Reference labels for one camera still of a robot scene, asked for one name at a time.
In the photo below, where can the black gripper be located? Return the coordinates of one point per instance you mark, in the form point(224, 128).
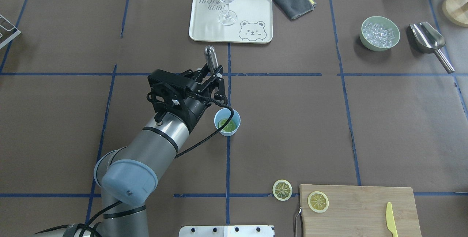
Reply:
point(196, 113)

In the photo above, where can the steel muddler black tip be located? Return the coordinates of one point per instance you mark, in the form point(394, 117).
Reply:
point(211, 59)

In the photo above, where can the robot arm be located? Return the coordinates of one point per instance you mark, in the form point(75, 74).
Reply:
point(127, 176)

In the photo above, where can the light blue cup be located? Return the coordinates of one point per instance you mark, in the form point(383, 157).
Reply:
point(226, 113)

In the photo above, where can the cream bear tray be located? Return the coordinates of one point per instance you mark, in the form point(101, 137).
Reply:
point(254, 22)

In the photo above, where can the grey folded cloth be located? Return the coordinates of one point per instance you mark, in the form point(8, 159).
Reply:
point(294, 9)

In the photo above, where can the bamboo cutting board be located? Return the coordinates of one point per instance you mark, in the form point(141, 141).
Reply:
point(356, 211)

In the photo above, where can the green bowl of ice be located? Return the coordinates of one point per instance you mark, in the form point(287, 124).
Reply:
point(378, 33)

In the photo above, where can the steel ice scoop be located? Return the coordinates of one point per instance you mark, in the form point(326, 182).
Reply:
point(429, 40)

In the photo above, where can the yellow plastic knife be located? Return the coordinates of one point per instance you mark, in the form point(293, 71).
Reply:
point(390, 220)

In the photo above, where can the round wooden stand base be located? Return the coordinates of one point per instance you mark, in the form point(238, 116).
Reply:
point(456, 11)

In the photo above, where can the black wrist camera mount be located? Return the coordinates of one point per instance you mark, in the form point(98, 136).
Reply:
point(168, 92)

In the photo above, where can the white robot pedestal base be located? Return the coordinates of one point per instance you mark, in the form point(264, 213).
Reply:
point(227, 231)

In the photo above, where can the wire cup rack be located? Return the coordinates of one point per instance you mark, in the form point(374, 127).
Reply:
point(8, 32)

